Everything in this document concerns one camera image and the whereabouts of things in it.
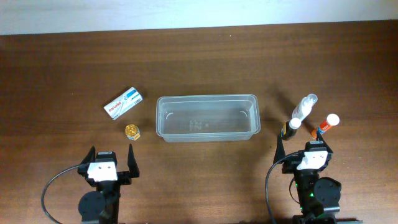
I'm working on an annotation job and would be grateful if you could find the orange tube white cap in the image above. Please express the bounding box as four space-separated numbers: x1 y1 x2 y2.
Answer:
311 113 340 138

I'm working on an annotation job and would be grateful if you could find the gold lid balm jar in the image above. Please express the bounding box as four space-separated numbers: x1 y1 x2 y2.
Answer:
125 124 141 141

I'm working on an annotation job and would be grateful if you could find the dark bottle white cap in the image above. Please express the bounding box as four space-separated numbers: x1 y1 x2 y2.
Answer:
280 118 302 141

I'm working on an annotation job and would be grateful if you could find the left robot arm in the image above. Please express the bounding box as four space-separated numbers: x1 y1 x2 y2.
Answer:
78 145 140 224

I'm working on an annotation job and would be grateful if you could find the white Panadol box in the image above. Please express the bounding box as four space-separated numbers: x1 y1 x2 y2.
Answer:
103 87 143 120

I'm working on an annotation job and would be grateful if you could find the clear plastic container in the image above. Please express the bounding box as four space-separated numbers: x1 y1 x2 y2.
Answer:
155 94 261 142

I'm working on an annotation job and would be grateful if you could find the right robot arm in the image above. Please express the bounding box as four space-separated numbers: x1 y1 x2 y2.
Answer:
274 133 341 224

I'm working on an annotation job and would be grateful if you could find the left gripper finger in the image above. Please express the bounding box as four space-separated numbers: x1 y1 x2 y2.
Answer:
80 146 96 165
127 144 140 178

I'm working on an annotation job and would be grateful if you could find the white Calamine lotion bottle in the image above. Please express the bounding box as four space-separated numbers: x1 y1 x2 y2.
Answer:
292 93 318 121

